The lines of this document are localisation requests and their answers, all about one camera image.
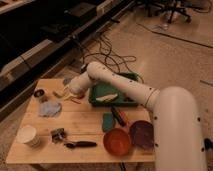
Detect purple bowl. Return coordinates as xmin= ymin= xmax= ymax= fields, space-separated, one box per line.
xmin=129 ymin=120 xmax=154 ymax=150

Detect wooden fork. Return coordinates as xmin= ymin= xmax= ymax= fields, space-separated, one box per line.
xmin=70 ymin=98 xmax=81 ymax=104

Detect orange apple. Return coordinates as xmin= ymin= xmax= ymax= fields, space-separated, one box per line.
xmin=77 ymin=93 xmax=85 ymax=99

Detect white paper cup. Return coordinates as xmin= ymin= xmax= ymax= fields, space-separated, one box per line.
xmin=17 ymin=125 xmax=40 ymax=147

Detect small dark cup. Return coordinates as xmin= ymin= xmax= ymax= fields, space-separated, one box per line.
xmin=34 ymin=89 xmax=47 ymax=103

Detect blue cloth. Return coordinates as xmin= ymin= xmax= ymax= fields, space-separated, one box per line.
xmin=39 ymin=101 xmax=61 ymax=117

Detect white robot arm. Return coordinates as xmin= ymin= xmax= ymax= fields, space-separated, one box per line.
xmin=60 ymin=61 xmax=208 ymax=171

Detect green plastic tray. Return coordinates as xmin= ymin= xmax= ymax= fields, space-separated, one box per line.
xmin=88 ymin=82 xmax=138 ymax=107

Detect teal sponge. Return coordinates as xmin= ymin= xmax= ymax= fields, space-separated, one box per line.
xmin=102 ymin=113 xmax=115 ymax=132

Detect orange bowl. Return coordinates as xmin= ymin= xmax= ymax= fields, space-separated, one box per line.
xmin=103 ymin=128 xmax=131 ymax=156

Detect black power adapter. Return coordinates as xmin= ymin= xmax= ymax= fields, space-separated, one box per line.
xmin=81 ymin=64 xmax=88 ymax=73

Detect black handled spoon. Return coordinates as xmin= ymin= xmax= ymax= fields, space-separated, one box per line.
xmin=64 ymin=141 xmax=97 ymax=149

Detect banana slice in tray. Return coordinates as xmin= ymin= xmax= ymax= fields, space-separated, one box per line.
xmin=96 ymin=94 xmax=118 ymax=102

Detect black office chair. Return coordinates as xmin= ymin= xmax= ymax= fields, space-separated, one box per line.
xmin=155 ymin=0 xmax=191 ymax=24

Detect dark brown item in tray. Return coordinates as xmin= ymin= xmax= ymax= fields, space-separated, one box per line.
xmin=124 ymin=97 xmax=134 ymax=102

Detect wooden table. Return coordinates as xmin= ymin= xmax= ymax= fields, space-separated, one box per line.
xmin=5 ymin=78 xmax=160 ymax=171

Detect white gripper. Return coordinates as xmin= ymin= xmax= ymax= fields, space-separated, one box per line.
xmin=53 ymin=78 xmax=85 ymax=100

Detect black floor cables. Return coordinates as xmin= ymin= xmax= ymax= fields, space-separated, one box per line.
xmin=71 ymin=31 xmax=138 ymax=74

